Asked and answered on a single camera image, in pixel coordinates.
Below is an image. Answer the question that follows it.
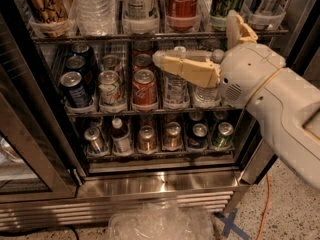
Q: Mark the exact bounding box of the blue pepsi can back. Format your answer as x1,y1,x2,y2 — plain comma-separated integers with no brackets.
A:
71,43,97,70

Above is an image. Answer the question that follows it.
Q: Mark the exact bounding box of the orange cable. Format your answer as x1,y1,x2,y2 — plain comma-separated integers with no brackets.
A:
255,173,272,240

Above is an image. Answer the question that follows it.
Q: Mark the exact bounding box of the clear water bottle shelf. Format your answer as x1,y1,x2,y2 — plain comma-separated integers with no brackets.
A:
195,49,224,102
76,0,115,36

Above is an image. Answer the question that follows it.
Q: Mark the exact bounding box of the red coke can front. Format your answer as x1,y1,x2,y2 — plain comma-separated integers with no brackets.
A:
133,69,157,105

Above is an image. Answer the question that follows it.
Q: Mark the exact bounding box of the brown tea bottle bottom shelf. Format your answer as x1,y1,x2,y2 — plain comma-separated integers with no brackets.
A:
111,117,131,153

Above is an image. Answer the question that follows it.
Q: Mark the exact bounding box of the gold can bottom shelf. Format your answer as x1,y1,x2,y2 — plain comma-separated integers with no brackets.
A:
164,122,181,148

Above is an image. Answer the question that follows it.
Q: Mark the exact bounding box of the blue pepsi can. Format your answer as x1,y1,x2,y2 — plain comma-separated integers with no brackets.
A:
71,43,97,70
60,71,91,108
65,56,95,94

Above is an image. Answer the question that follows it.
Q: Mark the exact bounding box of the red coke can top shelf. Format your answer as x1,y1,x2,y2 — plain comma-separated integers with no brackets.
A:
166,0,198,31

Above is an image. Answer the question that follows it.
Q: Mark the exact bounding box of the blue can bottom shelf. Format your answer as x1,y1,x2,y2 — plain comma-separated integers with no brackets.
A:
188,123,208,149

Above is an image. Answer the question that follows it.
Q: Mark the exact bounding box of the silver blue slim can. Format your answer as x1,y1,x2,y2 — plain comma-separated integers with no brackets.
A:
246,0,285,30

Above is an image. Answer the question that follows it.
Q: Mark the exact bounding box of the clear water bottle middle shelf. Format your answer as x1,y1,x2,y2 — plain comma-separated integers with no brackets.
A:
195,49,224,102

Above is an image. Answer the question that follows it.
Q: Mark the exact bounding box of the glass fridge door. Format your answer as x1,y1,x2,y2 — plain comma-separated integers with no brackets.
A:
0,22,76,204

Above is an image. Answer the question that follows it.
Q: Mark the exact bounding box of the clear water bottle top shelf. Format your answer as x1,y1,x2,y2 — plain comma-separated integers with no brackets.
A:
76,0,115,36

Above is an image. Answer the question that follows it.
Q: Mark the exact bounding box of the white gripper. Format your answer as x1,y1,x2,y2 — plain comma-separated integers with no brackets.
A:
152,10,285,109

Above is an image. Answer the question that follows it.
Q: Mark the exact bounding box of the red coke can back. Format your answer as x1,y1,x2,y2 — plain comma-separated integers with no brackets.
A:
132,40,153,56

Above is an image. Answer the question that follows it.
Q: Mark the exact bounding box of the white green can back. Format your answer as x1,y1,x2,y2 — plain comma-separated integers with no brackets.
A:
102,54,123,76

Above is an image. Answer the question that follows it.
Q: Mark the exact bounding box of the blue tape cross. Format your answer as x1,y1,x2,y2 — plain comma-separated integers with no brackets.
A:
216,208,250,240

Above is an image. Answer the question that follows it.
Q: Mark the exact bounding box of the blue pepsi can front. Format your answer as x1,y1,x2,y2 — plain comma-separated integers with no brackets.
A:
60,71,91,108

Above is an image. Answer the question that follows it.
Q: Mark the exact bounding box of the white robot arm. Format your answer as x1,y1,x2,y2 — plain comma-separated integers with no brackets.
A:
152,11,320,190

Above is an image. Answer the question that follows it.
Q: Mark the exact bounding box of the stainless steel fridge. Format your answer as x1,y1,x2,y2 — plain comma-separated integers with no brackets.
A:
0,0,319,232

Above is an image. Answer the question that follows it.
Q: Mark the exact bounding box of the red coke can middle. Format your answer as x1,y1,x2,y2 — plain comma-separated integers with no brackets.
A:
133,54,154,71

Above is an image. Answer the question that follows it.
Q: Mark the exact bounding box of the green can bottom shelf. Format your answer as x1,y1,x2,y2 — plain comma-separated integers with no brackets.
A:
212,122,234,148

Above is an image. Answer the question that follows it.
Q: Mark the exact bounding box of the blue pepsi can middle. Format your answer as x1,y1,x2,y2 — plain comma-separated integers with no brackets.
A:
65,56,95,94

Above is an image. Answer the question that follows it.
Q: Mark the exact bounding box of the orange can bottom shelf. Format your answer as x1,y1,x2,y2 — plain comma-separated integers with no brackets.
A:
138,125,157,151

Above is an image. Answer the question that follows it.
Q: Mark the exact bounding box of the clear plastic bin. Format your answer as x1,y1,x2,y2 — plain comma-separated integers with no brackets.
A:
106,204,214,240

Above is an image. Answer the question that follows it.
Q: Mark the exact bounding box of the silver slim can bottom shelf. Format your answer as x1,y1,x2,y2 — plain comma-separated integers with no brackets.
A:
84,127,107,154

